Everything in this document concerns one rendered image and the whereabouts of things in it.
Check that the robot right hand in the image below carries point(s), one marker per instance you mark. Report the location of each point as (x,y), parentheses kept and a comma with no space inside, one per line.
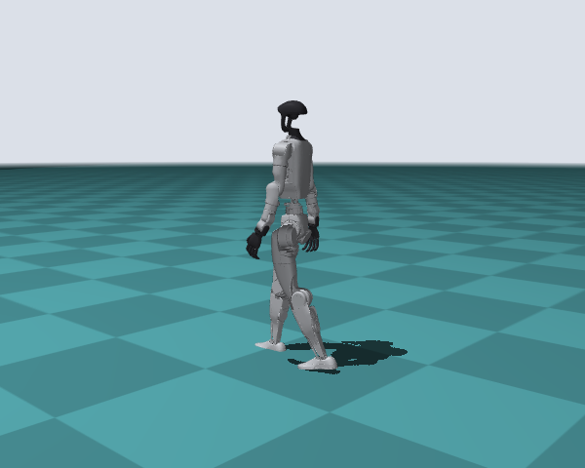
(314,236)

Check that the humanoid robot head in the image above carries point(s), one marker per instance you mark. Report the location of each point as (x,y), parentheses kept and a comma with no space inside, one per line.
(292,109)

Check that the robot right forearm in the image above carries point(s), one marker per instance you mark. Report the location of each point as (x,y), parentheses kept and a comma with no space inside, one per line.
(312,205)

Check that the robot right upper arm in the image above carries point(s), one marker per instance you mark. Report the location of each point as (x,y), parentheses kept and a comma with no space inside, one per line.
(311,187)

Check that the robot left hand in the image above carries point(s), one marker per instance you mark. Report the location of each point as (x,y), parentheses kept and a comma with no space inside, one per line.
(254,241)

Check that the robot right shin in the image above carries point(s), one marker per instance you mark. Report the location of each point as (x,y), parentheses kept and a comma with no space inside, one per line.
(279,307)

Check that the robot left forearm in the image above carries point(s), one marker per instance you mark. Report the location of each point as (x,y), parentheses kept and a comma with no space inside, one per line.
(271,204)

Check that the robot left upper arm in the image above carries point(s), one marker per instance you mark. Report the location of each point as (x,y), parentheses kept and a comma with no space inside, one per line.
(281,152)

